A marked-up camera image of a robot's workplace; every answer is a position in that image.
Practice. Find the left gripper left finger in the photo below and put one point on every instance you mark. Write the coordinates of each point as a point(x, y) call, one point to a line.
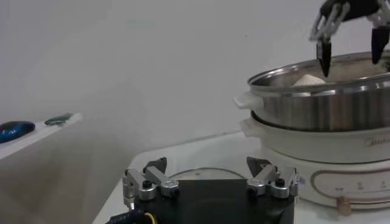
point(152, 178)

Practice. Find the white electric cooker base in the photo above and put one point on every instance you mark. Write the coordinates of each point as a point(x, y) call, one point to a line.
point(320, 146)

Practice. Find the stainless steel steamer basket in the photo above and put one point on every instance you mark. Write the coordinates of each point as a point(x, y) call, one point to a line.
point(320, 109)

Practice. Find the white side table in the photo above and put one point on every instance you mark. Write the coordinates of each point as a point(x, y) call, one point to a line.
point(36, 137)

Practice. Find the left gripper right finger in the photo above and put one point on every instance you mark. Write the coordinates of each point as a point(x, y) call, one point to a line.
point(268, 179)

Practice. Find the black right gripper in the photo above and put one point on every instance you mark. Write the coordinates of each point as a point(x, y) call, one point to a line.
point(359, 7)

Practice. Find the blue computer mouse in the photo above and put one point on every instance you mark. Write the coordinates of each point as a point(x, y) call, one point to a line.
point(15, 131)

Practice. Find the round glass pot lid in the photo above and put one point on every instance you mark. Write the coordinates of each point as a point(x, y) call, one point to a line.
point(207, 175)

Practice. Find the white steamed baozi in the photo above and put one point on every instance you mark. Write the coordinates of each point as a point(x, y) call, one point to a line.
point(309, 80)

